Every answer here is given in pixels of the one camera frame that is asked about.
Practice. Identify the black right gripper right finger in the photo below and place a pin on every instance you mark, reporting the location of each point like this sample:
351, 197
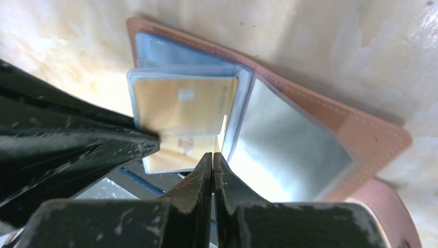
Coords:
245, 219

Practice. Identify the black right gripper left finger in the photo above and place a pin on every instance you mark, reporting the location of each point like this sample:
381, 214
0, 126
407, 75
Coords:
178, 218

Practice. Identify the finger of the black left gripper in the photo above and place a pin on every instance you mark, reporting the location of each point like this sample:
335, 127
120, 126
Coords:
54, 145

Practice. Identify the yellow credit card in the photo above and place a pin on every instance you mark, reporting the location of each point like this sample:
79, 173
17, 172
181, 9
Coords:
189, 114

